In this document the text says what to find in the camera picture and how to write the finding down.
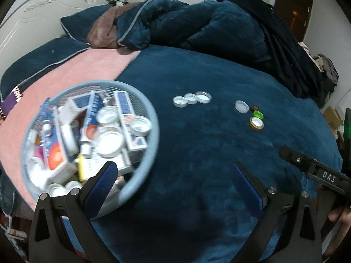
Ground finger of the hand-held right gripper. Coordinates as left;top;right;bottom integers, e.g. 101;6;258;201
278;146;319;180

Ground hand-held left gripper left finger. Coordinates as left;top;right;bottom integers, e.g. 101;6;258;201
29;160;119;263

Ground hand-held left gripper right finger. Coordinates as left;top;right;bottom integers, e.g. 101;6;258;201
230;162;322;263

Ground large white jar lid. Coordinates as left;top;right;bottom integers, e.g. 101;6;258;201
95;130;127;158

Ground round light blue basket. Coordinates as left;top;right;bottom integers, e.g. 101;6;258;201
20;80;160;220

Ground clear rimmed white lid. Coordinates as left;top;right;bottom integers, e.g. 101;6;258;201
235;100;251;114
129;116;152;137

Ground white jar cap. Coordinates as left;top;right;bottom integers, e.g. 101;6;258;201
96;105;120;125

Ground person's right hand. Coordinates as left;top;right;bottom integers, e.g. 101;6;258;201
328;205;351;255

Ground yellow ointment tube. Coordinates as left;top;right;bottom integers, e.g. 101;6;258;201
77;153;90;181

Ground dark blue plush bedspread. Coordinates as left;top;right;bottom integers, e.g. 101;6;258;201
0;45;343;263

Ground cardboard boxes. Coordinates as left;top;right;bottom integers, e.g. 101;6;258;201
324;107;344;132

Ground gold rimmed white cap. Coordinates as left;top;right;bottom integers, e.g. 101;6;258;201
249;116;265;131

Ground medicine box with orange print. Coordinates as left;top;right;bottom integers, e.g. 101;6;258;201
41;131;79;183

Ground white ointment tube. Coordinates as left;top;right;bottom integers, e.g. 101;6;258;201
59;123;79;156

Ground blue and white medicine box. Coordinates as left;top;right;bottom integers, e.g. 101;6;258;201
114;91;149;151
79;90;106;143

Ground mixed clothes pile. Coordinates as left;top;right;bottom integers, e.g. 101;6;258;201
299;41;340;107

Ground clear rimmed white cap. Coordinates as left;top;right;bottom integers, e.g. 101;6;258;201
195;91;212;104

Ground black clothing pile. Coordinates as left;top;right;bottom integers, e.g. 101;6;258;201
219;0;324;99

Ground dark blue piped pillow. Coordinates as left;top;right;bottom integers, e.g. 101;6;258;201
0;37;91;102
60;4;116;44

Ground dark brown board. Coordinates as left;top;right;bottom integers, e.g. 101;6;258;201
245;0;313;41

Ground brown plush cloth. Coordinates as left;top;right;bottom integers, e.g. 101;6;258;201
87;5;129;48

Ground dark blue plush quilt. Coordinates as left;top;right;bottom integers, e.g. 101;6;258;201
116;0;270;63

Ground white bed headboard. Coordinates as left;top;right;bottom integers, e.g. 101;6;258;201
0;0;116;69

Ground purple beaded strap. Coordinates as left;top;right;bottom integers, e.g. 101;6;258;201
0;86;24;121

